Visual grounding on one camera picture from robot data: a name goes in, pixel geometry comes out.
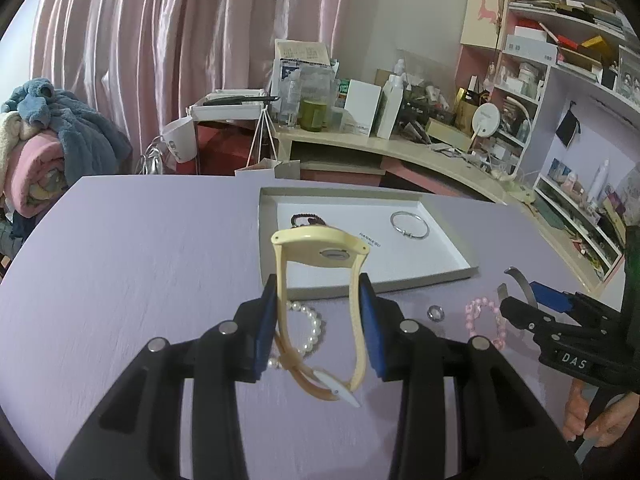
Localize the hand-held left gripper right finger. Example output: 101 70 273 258
356 272 583 480

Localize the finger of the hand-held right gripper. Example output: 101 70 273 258
529 281 625 332
499 296 622 349

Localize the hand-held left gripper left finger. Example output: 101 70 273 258
54 274 280 480

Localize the silver cuff bangle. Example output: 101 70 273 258
496 266 538 311

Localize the pink bead bracelet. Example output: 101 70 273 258
464 297 508 352

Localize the white pearl bracelet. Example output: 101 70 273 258
267 301 327 371

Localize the cream wristwatch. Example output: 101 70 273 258
270 227 366 408

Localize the white shallow tray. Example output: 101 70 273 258
257 187 480 301

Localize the person's right hand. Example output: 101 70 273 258
562 380 640 449

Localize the white paper bag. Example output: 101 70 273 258
235 107 301 180

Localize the red cabinet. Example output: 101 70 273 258
192 122 281 176

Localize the round white mirror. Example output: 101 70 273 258
471 104 501 153

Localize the cream curved desk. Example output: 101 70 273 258
272 127 608 296

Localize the silver foil bag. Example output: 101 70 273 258
142 147 166 176

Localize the gold gift bag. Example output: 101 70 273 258
452 87 478 126

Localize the white printed cup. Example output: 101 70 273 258
161 117 197 163

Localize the pink and white bookshelf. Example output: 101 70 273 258
457 0 640 281

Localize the green glass jar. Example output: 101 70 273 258
299 100 328 133

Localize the white box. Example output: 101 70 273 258
344 79 383 137

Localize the tall white bottle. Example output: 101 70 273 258
376 74 405 140

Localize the clear plastic bottle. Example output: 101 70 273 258
277 77 301 126

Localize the black hair straightener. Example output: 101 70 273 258
202 94 281 107

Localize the blue plush robe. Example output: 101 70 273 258
2 77 133 183

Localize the pink blanket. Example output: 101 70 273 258
12 130 68 218

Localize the pink curtain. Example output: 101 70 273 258
30 0 351 176

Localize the cream box with pink animal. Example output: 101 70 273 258
460 0 511 51

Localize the black drawstring pouch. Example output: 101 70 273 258
556 102 581 148

